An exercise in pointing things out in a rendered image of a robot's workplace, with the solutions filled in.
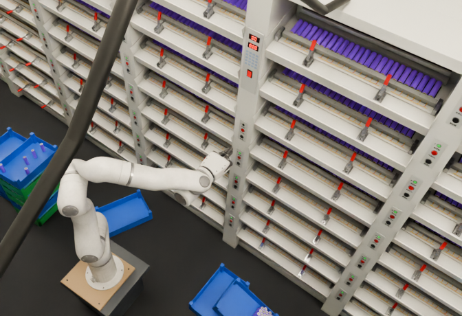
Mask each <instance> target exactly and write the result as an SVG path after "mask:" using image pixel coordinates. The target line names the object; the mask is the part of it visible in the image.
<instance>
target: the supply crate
mask: <svg viewBox="0 0 462 316"><path fill-rule="evenodd" d="M40 143H43V145H44V147H45V152H43V151H42V149H41V146H40ZM31 149H34V151H35V153H36V156H37V158H34V157H33V154H32V152H31ZM57 149H58V146H57V145H51V144H48V143H47V142H45V141H43V140H42V139H40V138H38V137H36V136H35V134H34V133H33V132H31V133H30V137H29V138H28V139H27V140H25V141H24V142H23V143H22V144H21V145H20V146H18V147H17V148H16V149H14V150H13V151H12V152H11V153H10V154H9V155H7V156H6V157H5V158H3V159H2V160H1V161H0V163H2V164H3V167H4V168H5V171H6V172H5V173H3V172H2V171H1V169H0V178H2V179H3V180H5V181H7V182H8V183H10V184H12V185H13V186H15V187H16V188H18V189H20V190H21V189H22V188H24V187H25V186H26V185H27V184H28V183H29V182H30V181H31V180H33V178H34V177H36V176H37V175H38V174H39V173H40V172H41V171H43V170H44V169H45V168H46V167H47V165H48V163H49V162H50V161H51V159H52V157H53V156H54V154H55V152H56V151H57ZM23 156H26V157H27V160H28V161H29V163H30V164H29V165H26V163H25V161H24V159H23ZM26 167H27V168H28V170H29V171H30V173H29V174H28V175H27V174H26V172H25V170H24V168H26Z"/></svg>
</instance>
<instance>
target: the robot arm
mask: <svg viewBox="0 0 462 316"><path fill-rule="evenodd" d="M232 153H233V148H232V147H231V146H230V147H229V148H226V149H225V150H224V151H222V152H216V151H212V152H211V153H210V154H209V155H208V156H207V157H206V158H205V159H204V160H203V161H202V163H201V164H200V166H199V167H198V169H196V170H189V169H185V168H152V167H149V166H144V165H141V164H137V163H132V162H128V161H123V160H119V159H114V158H110V157H95V158H93V159H90V160H89V161H83V160H81V159H73V160H72V162H71V163H70V165H69V167H68V169H67V170H66V172H65V174H64V175H63V177H62V179H61V180H60V186H59V190H58V198H57V206H58V211H59V212H60V214H61V215H63V216H66V217H71V220H72V223H73V226H74V240H75V248H76V254H77V256H78V258H79V259H80V260H82V261H83V262H86V263H87V264H88V267H87V270H86V274H85V277H86V280H87V283H88V284H89V286H90V287H92V288H93V289H96V290H99V291H105V290H108V289H111V288H113V287H114V286H116V285H117V284H118V283H119V282H120V281H121V279H122V276H123V274H124V266H123V263H122V261H121V260H120V259H119V258H118V257H117V256H114V255H112V252H111V249H110V244H109V226H108V222H107V220H106V218H105V216H104V215H103V214H101V213H100V212H96V210H95V207H94V204H93V203H92V201H91V200H90V199H89V198H87V186H88V181H91V182H94V183H102V182H107V183H114V184H118V185H125V186H129V187H132V188H139V189H143V190H151V191H161V190H174V192H173V194H174V197H175V198H176V200H177V201H178V202H179V203H181V204H182V205H184V206H189V205H190V204H191V203H192V202H193V201H194V200H195V199H196V198H197V197H198V196H199V195H200V194H203V193H204V192H206V191H208V190H209V189H210V186H211V183H212V182H213V181H216V180H217V179H219V178H220V177H222V176H223V175H224V174H225V173H226V172H227V171H229V169H230V168H229V167H230V166H232V164H233V163H232V162H231V161H230V158H229V156H230V155H231V154H232ZM223 157H224V158H223Z"/></svg>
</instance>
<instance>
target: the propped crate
mask: <svg viewBox="0 0 462 316"><path fill-rule="evenodd" d="M240 280H241V279H239V278H236V279H235V280H233V281H232V283H231V284H230V285H229V287H228V288H227V289H226V290H225V292H224V293H223V295H222V296H221V297H220V298H219V300H218V301H217V302H216V304H215V305H214V306H213V307H212V309H213V310H214V311H215V312H216V313H217V314H218V315H219V316H253V314H255V311H256V310H257V308H260V307H262V306H263V307H264V308H265V307H266V308H267V311H268V312H269V311H271V312H272V315H273V316H279V315H278V314H277V313H274V312H273V311H272V310H271V309H269V308H268V307H267V306H266V305H265V304H264V303H263V302H262V301H261V300H260V299H259V298H258V297H257V296H255V294H253V292H251V290H249V289H248V288H247V287H246V286H245V285H244V284H243V283H242V282H241V281H240Z"/></svg>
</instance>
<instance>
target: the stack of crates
mask: <svg viewBox="0 0 462 316"><path fill-rule="evenodd" d="M7 130H8V131H7V132H6V133H5V134H3V135H2V136H0V161H1V160H2V159H3V158H5V157H6V156H7V155H9V154H10V153H11V152H12V151H13V150H14V149H16V148H17V147H18V146H20V145H21V144H22V143H23V142H24V141H25V140H27V139H26V138H25V137H23V136H21V135H19V134H18V133H15V132H14V131H13V130H12V129H11V128H10V127H8V128H7ZM0 196H2V197H3V198H5V199H7V200H8V201H10V200H9V198H8V196H7V194H6V193H5V191H4V189H3V188H2V186H1V184H0Z"/></svg>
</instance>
